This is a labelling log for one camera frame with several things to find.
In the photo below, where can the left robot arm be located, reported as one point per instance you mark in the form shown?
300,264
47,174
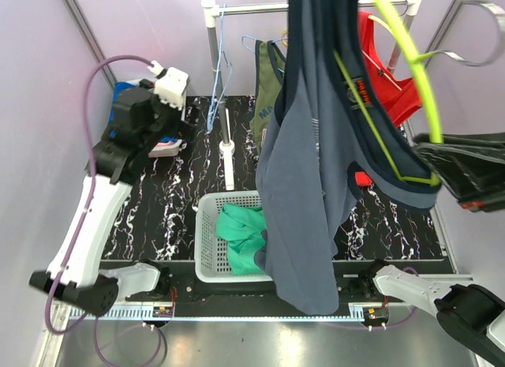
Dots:
141,119

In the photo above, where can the red tank top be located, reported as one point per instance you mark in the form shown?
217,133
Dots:
399,98

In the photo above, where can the white laundry basket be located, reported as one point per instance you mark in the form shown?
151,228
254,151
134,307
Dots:
167,147
210,252

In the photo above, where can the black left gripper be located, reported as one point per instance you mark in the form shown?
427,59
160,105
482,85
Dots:
185,129

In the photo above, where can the light blue wire hanger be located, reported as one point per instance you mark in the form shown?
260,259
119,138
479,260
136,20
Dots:
257,44

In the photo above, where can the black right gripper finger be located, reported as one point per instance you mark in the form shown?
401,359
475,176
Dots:
490,143
474,174

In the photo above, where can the white back laundry basket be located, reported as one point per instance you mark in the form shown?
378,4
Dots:
167,147

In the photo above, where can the white front laundry basket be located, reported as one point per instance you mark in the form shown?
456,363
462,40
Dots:
210,252

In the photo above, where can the neon green hanger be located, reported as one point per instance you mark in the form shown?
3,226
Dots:
395,25

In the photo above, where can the blue-grey tank top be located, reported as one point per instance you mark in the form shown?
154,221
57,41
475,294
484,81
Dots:
326,125

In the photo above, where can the blue folded garment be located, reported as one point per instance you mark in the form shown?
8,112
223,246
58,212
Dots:
123,113

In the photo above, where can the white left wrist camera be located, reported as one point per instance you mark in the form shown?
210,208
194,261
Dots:
170,85

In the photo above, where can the olive green tank top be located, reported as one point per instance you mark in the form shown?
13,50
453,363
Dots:
270,65

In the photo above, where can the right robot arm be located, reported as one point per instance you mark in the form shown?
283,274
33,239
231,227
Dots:
471,315

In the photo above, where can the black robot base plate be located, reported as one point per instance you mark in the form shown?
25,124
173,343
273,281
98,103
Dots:
198,299

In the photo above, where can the green garment in basket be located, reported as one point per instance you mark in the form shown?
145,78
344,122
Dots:
241,228

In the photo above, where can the empty light blue hanger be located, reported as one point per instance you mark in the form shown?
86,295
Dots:
214,19

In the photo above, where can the metal clothes rack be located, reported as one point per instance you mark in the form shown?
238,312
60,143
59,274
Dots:
226,145

